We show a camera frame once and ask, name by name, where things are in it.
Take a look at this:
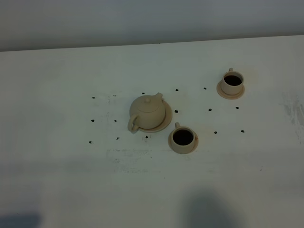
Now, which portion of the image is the beige ceramic teapot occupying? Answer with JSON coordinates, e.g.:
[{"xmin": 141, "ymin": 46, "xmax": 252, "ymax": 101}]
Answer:
[{"xmin": 127, "ymin": 93, "xmax": 166, "ymax": 133}]

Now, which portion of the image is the beige teapot saucer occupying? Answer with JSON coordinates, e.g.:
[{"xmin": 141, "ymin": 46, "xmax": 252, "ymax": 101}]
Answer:
[{"xmin": 135, "ymin": 99, "xmax": 172, "ymax": 133}]

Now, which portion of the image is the near beige cup saucer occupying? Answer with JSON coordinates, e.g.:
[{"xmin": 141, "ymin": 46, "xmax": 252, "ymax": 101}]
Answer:
[{"xmin": 168, "ymin": 132, "xmax": 199, "ymax": 154}]

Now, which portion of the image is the beige cup saucer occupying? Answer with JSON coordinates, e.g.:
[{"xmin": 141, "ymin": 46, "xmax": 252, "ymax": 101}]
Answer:
[
  {"xmin": 168, "ymin": 132, "xmax": 199, "ymax": 154},
  {"xmin": 217, "ymin": 81, "xmax": 245, "ymax": 100}
]

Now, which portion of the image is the near beige teacup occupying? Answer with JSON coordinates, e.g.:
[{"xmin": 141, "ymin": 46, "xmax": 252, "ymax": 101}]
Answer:
[{"xmin": 172, "ymin": 122, "xmax": 194, "ymax": 145}]

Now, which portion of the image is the beige teacup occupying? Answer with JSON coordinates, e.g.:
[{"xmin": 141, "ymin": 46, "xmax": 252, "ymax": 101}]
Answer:
[
  {"xmin": 172, "ymin": 122, "xmax": 194, "ymax": 145},
  {"xmin": 220, "ymin": 68, "xmax": 244, "ymax": 95}
]

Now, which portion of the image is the far beige cup saucer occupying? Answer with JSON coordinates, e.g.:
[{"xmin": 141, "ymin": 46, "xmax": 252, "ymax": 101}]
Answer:
[{"xmin": 217, "ymin": 81, "xmax": 245, "ymax": 100}]

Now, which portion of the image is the far beige teacup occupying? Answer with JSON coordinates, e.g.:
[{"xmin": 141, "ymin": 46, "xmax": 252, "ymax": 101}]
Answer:
[{"xmin": 220, "ymin": 68, "xmax": 244, "ymax": 95}]

